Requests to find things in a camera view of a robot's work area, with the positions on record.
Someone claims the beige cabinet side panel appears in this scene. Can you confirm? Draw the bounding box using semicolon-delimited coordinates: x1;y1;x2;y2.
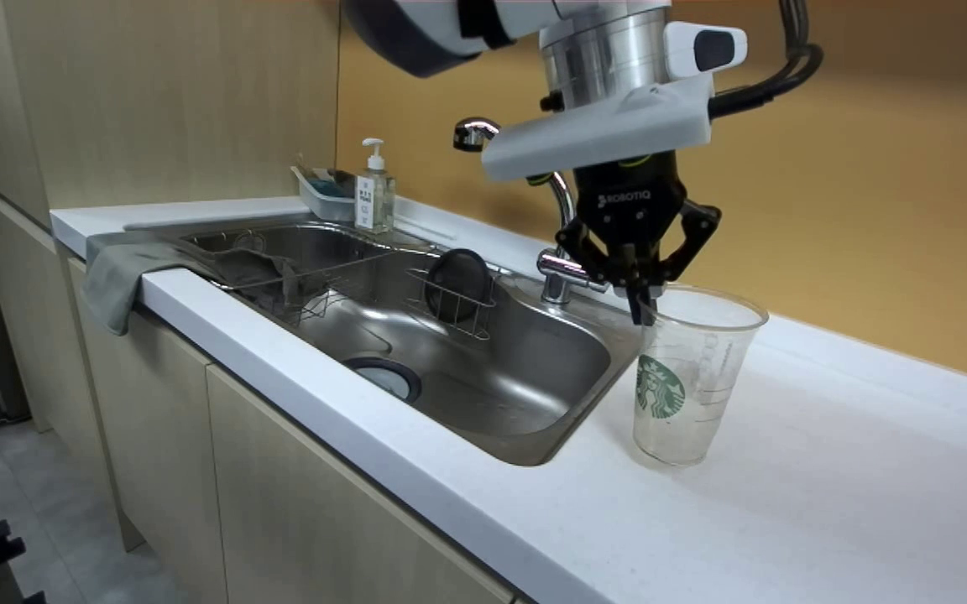
0;173;136;549

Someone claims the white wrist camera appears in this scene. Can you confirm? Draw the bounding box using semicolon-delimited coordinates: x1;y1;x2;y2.
664;16;753;80

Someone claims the chrome gooseneck faucet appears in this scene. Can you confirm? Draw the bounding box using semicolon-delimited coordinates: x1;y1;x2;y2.
449;112;623;315

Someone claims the clear plastic cup green logo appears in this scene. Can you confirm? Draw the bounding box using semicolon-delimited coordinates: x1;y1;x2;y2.
627;281;773;470

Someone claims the black round scrubber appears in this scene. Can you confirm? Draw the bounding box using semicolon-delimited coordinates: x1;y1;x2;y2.
428;244;502;327

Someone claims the white soap dish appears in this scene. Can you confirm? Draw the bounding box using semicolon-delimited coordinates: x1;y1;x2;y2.
288;159;363;224

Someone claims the beige cabinet door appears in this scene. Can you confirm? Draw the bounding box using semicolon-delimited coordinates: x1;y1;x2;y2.
64;260;230;604
206;364;521;604

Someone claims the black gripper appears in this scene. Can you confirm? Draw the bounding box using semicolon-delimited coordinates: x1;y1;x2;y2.
556;147;727;327

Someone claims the clear soap pump bottle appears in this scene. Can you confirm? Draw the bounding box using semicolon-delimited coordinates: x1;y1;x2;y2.
350;135;401;238

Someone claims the gray cloth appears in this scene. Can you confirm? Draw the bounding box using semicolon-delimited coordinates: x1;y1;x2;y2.
82;238;191;334

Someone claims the stainless steel sink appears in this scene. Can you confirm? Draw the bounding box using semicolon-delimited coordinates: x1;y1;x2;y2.
129;220;661;470

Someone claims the white wrist mount plate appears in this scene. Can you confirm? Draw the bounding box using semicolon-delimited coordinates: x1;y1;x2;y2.
481;73;720;186

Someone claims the round sink drain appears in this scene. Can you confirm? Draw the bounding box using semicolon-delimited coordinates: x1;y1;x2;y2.
347;353;428;404

